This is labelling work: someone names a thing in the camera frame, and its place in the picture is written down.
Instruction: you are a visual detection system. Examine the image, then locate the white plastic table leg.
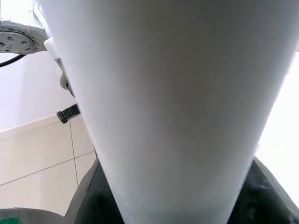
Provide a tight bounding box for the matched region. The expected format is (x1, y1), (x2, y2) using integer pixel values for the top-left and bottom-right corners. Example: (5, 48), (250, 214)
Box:
(38, 0), (299, 224)

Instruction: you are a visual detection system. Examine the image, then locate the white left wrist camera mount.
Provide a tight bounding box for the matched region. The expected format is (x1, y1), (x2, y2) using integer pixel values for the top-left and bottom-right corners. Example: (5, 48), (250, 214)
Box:
(43, 38), (77, 98)

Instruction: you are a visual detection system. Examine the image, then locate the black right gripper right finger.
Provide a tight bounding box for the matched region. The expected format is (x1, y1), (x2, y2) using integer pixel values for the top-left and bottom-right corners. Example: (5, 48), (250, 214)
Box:
(228, 156), (299, 224)

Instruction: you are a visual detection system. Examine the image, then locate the grey robot left leg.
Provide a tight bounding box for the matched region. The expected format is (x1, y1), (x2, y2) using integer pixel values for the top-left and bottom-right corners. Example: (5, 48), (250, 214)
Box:
(0, 207), (68, 224)

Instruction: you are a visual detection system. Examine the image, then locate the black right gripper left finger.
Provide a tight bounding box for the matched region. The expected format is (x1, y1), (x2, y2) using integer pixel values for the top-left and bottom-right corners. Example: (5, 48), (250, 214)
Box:
(66, 161), (127, 224)

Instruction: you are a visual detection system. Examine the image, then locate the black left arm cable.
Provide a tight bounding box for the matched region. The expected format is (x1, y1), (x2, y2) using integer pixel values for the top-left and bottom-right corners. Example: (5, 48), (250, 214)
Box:
(0, 53), (26, 68)

